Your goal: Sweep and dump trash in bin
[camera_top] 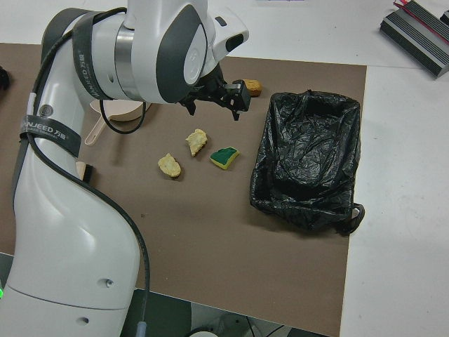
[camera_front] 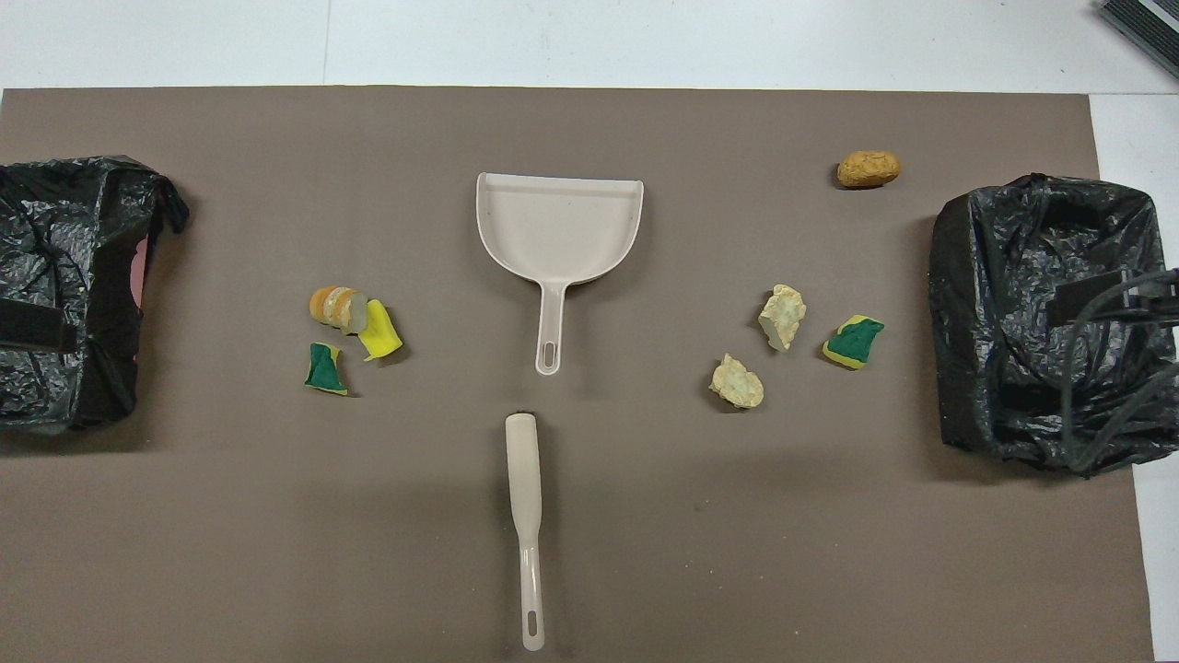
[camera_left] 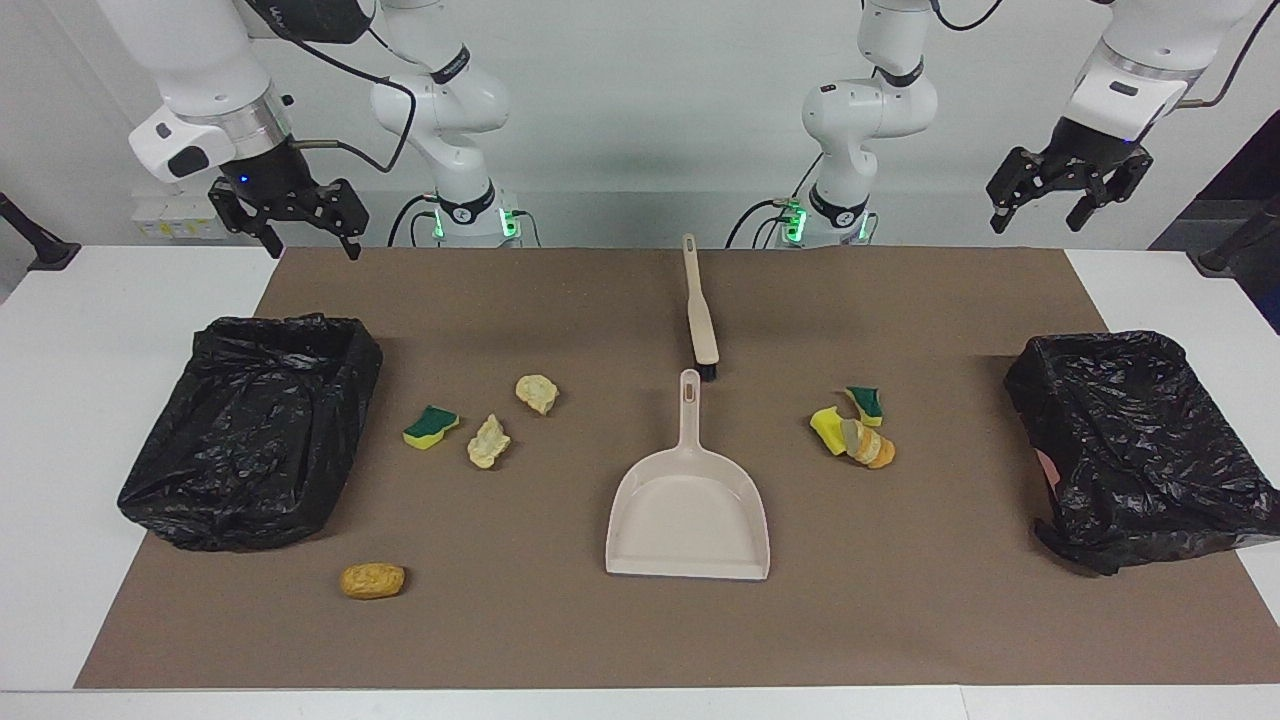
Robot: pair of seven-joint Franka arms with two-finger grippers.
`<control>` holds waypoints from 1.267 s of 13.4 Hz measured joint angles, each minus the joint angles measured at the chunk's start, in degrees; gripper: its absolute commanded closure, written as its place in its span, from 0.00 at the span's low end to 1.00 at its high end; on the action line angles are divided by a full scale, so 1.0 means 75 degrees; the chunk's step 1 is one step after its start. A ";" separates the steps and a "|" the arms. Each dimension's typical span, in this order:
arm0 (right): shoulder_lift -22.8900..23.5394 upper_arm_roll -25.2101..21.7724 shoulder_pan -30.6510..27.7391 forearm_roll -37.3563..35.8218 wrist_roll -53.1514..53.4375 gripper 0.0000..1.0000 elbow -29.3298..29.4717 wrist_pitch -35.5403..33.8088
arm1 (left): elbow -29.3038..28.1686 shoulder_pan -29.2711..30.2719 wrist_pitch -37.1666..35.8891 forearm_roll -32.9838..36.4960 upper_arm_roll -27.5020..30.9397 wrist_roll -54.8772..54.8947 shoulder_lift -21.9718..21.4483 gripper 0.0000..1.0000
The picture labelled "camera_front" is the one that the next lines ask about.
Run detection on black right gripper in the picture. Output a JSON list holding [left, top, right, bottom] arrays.
[[1045, 270, 1136, 325]]

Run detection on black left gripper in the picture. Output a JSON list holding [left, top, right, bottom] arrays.
[[0, 299, 80, 354]]

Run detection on yellow green sponge piece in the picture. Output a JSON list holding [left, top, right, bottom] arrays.
[[822, 315, 886, 371], [304, 343, 350, 397], [357, 299, 404, 362]]

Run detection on golden brown foam chunk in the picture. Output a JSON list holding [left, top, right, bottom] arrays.
[[836, 150, 903, 190]]

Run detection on orange crusted cream foam chunk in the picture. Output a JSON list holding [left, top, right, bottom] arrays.
[[309, 285, 370, 335]]

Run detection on beige hand brush black bristles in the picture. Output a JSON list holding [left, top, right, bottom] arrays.
[[504, 413, 546, 652]]

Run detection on beige plastic dustpan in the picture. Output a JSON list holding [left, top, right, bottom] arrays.
[[475, 171, 646, 377]]

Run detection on black trash bag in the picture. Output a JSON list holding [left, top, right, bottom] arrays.
[[928, 173, 1179, 477], [0, 155, 191, 436]]

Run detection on black ribbed panel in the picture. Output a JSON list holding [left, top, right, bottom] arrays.
[[1098, 0, 1179, 58]]

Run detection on brown paper table mat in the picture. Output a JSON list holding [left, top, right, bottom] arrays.
[[0, 86, 1157, 663]]

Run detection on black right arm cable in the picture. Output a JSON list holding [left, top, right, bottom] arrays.
[[1059, 267, 1179, 475]]

